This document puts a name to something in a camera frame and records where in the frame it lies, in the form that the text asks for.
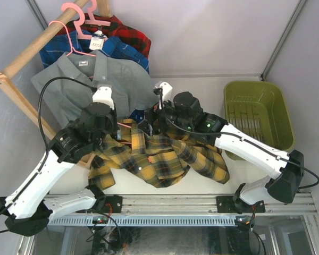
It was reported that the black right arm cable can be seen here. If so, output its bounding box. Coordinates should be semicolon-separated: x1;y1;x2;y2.
154;89;319;189

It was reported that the yellow plaid shirt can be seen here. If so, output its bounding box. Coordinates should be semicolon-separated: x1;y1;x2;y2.
88;119;230;190

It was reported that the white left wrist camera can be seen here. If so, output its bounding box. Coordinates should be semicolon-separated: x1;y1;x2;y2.
93;86;115;110

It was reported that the pink wire hanger grey shirt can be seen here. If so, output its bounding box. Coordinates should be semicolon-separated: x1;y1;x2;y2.
41;20;92;60

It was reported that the pink plastic hanger blue shirt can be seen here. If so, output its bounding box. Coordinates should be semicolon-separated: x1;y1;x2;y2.
61;2;108;40

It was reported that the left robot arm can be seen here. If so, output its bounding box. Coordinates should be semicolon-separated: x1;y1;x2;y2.
0;102;117;236

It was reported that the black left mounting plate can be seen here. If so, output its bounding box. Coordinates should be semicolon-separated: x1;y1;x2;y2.
93;195;123;214

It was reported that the red plaid shirt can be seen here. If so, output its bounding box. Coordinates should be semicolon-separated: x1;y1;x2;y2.
55;14;152;61

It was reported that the black left camera cable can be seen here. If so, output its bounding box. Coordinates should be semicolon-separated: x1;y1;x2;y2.
0;76;99;234

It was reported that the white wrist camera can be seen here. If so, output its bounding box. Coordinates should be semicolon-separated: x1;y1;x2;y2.
93;86;115;110
153;81;173;107

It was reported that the white paper price tag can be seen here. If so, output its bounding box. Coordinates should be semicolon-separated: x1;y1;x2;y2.
89;30;107;50

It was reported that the green plastic basket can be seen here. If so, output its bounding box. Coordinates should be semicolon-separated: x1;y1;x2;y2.
224;81;295;152

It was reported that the grey slotted cable duct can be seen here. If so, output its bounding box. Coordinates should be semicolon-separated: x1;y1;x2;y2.
49;214;237;227

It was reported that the wooden clothes rack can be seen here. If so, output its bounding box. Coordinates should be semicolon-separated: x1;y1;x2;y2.
0;0;111;171

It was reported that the blue plaid shirt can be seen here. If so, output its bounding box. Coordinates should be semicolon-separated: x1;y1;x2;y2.
39;29;151;72

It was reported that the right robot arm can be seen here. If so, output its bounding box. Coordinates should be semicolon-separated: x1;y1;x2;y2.
138;88;304;213

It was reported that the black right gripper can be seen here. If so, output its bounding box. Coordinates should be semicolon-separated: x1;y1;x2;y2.
137;93;192;136

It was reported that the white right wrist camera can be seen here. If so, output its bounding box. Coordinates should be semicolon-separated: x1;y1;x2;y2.
153;81;173;107

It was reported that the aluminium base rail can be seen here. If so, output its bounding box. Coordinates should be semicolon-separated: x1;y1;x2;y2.
42;193;317;216

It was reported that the black mounting plate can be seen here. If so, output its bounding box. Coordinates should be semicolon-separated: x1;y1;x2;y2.
216;195;266;214
93;195;123;214

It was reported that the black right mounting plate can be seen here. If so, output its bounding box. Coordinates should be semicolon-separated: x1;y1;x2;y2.
216;195;266;214

